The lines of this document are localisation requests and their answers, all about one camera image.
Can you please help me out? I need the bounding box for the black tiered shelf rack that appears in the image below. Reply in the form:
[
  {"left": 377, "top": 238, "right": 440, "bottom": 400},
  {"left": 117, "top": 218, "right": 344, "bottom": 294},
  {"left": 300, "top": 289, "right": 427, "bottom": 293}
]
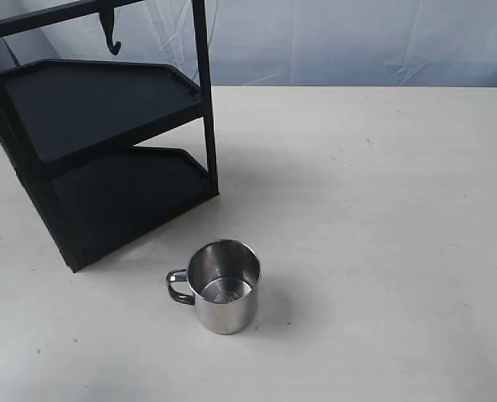
[{"left": 0, "top": 1, "right": 219, "bottom": 271}]

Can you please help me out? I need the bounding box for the white backdrop curtain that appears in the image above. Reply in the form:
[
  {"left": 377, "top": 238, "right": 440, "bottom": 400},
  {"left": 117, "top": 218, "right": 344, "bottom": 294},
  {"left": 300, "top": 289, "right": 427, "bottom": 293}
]
[{"left": 0, "top": 1, "right": 497, "bottom": 87}]

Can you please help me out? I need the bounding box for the black hook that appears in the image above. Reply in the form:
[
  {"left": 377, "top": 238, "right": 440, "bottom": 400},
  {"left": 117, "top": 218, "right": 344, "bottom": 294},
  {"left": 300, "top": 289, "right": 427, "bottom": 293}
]
[{"left": 99, "top": 8, "right": 122, "bottom": 55}]

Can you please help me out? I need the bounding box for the stainless steel mug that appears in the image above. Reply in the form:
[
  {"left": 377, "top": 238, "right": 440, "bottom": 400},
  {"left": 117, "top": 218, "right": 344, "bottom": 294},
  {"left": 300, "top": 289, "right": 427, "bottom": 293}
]
[{"left": 166, "top": 239, "right": 261, "bottom": 335}]

